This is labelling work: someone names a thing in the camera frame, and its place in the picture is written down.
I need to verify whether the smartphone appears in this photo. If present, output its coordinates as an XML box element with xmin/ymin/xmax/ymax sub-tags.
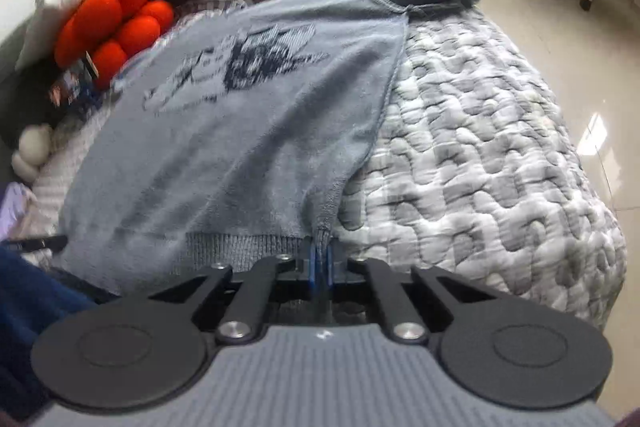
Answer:
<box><xmin>47</xmin><ymin>59</ymin><xmax>101</xmax><ymax>108</ymax></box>

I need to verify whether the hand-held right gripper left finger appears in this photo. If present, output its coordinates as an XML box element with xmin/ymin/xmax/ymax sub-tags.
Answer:
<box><xmin>149</xmin><ymin>243</ymin><xmax>322</xmax><ymax>344</ymax></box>

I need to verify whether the person's dark blue clothing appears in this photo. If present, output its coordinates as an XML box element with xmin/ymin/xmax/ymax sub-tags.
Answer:
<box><xmin>0</xmin><ymin>247</ymin><xmax>98</xmax><ymax>418</ymax></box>

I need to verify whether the orange knot cushion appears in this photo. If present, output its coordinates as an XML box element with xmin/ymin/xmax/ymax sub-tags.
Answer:
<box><xmin>54</xmin><ymin>0</ymin><xmax>176</xmax><ymax>90</ymax></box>

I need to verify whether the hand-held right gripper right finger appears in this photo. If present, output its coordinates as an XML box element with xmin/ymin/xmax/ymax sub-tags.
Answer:
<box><xmin>324</xmin><ymin>243</ymin><xmax>501</xmax><ymax>344</ymax></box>

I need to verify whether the grey quilted blanket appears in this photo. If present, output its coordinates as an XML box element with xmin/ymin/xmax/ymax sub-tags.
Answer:
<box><xmin>30</xmin><ymin>0</ymin><xmax>628</xmax><ymax>333</ymax></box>

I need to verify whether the grey knitted sweater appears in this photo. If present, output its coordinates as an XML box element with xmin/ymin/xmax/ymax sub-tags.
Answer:
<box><xmin>52</xmin><ymin>0</ymin><xmax>482</xmax><ymax>299</ymax></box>

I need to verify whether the lilac cloth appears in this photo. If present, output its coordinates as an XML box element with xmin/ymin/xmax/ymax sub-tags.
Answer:
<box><xmin>0</xmin><ymin>182</ymin><xmax>37</xmax><ymax>239</ymax></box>

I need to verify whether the white pillow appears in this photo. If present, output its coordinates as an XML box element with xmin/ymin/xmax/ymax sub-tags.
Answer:
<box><xmin>15</xmin><ymin>0</ymin><xmax>151</xmax><ymax>72</ymax></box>

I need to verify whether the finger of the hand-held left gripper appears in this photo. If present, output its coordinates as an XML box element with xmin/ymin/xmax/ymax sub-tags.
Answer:
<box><xmin>9</xmin><ymin>234</ymin><xmax>69</xmax><ymax>253</ymax></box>

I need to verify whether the white plush toy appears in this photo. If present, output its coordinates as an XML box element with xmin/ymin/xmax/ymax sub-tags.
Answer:
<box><xmin>11</xmin><ymin>124</ymin><xmax>53</xmax><ymax>180</ymax></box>

